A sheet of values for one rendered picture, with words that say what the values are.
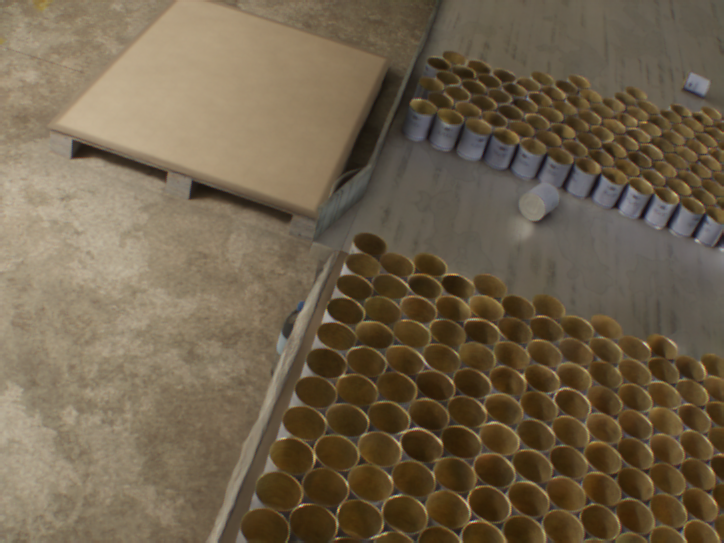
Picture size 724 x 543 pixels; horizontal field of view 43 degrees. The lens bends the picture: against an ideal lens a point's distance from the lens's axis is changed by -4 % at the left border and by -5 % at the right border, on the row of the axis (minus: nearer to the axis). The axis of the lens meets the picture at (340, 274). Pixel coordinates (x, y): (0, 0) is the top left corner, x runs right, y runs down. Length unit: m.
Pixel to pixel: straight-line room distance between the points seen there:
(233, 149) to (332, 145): 0.43
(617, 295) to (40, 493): 1.64
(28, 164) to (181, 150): 0.61
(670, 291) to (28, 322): 1.99
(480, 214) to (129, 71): 2.35
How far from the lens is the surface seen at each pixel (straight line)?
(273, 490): 1.39
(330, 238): 1.95
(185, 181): 3.66
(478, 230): 2.11
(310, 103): 4.20
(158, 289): 3.32
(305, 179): 3.73
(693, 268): 2.35
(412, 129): 2.32
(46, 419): 2.91
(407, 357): 1.61
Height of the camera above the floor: 2.29
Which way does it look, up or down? 40 degrees down
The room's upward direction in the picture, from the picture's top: 18 degrees clockwise
